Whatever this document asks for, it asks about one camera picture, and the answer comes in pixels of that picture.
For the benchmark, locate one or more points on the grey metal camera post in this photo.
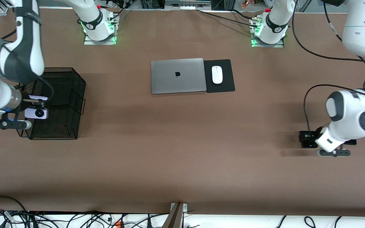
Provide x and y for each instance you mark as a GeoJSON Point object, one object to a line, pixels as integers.
{"type": "Point", "coordinates": [174, 218]}

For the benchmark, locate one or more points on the black slab smartphone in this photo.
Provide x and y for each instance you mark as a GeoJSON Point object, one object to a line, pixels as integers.
{"type": "Point", "coordinates": [352, 142]}

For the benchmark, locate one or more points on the lilac flip phone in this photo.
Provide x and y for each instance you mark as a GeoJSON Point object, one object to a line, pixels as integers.
{"type": "Point", "coordinates": [30, 114]}

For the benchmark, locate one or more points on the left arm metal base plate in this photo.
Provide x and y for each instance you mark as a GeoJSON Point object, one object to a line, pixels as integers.
{"type": "Point", "coordinates": [279, 45]}

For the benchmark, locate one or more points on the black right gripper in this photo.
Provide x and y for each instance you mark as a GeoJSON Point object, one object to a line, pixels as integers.
{"type": "Point", "coordinates": [28, 100]}

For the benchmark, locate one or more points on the white computer mouse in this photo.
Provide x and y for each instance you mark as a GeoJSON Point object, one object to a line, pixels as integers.
{"type": "Point", "coordinates": [217, 76]}

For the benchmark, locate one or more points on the aluminium frame corner bracket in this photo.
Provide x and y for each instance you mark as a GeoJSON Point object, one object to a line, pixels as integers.
{"type": "Point", "coordinates": [3, 10]}

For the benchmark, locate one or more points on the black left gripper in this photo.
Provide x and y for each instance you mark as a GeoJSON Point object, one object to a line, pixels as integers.
{"type": "Point", "coordinates": [309, 138]}

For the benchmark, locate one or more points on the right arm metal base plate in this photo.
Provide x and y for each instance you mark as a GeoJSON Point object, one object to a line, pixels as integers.
{"type": "Point", "coordinates": [89, 42]}

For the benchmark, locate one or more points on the grey closed laptop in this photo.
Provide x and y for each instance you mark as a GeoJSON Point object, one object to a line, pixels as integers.
{"type": "Point", "coordinates": [169, 82]}

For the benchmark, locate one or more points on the black mouse pad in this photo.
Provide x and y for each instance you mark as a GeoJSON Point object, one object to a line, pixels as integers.
{"type": "Point", "coordinates": [228, 76]}

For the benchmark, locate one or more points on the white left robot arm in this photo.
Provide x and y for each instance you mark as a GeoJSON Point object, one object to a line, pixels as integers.
{"type": "Point", "coordinates": [347, 114]}

